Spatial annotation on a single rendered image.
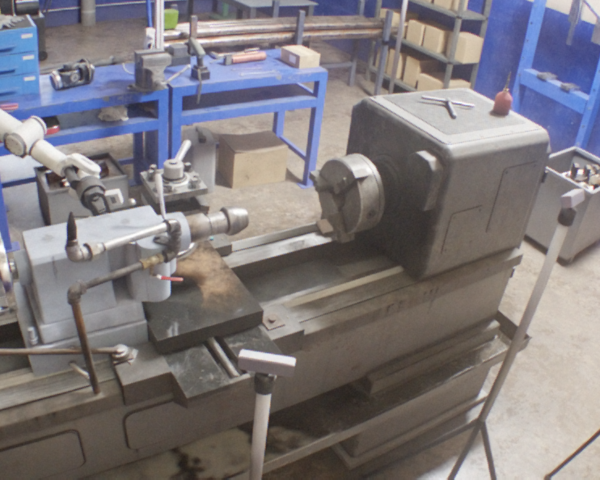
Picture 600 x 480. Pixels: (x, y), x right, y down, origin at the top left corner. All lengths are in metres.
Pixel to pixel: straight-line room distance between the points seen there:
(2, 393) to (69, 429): 0.21
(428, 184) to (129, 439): 1.16
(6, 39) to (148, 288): 2.06
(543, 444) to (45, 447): 2.10
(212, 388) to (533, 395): 1.90
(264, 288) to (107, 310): 0.69
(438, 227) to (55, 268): 1.17
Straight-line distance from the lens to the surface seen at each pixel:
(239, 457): 1.99
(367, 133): 2.11
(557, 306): 3.72
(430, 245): 1.98
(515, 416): 2.93
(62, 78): 3.46
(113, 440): 1.79
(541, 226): 4.12
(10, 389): 1.66
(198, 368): 1.60
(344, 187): 1.86
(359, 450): 2.47
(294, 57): 3.95
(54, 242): 1.57
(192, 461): 1.98
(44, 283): 1.56
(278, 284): 2.12
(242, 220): 1.74
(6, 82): 3.42
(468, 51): 5.79
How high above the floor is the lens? 2.03
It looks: 32 degrees down
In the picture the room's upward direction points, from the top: 6 degrees clockwise
